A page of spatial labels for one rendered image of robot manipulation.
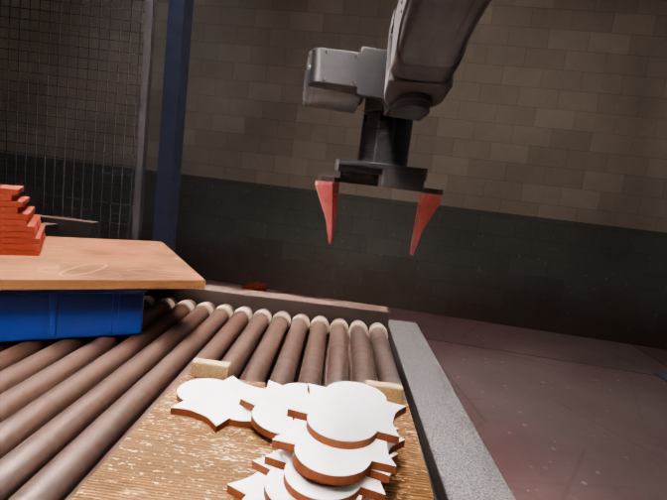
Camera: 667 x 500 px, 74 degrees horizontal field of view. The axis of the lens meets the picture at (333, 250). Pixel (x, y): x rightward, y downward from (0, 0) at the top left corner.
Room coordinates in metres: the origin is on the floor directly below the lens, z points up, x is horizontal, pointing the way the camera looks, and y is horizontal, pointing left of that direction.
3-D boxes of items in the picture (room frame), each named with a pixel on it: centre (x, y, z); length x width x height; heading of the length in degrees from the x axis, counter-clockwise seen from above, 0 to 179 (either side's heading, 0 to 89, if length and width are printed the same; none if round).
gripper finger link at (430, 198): (0.52, -0.08, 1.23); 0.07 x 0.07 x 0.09; 84
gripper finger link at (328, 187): (0.53, -0.01, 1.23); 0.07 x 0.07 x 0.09; 84
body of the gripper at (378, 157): (0.52, -0.04, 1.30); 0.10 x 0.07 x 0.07; 84
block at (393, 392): (0.64, -0.10, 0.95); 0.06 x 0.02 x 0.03; 89
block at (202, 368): (0.65, 0.17, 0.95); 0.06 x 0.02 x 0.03; 89
